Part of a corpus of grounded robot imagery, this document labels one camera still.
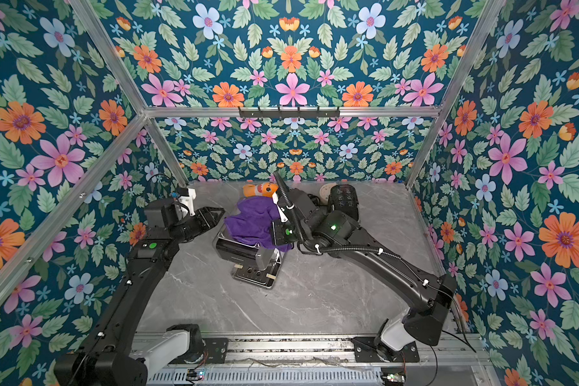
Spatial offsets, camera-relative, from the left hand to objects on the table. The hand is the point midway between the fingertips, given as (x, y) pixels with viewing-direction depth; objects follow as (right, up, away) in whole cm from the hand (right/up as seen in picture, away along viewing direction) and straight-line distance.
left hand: (224, 210), depth 75 cm
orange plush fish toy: (+7, +9, +31) cm, 33 cm away
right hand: (+17, -3, -7) cm, 19 cm away
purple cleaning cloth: (+11, -3, -7) cm, 14 cm away
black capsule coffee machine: (+39, +4, +10) cm, 41 cm away
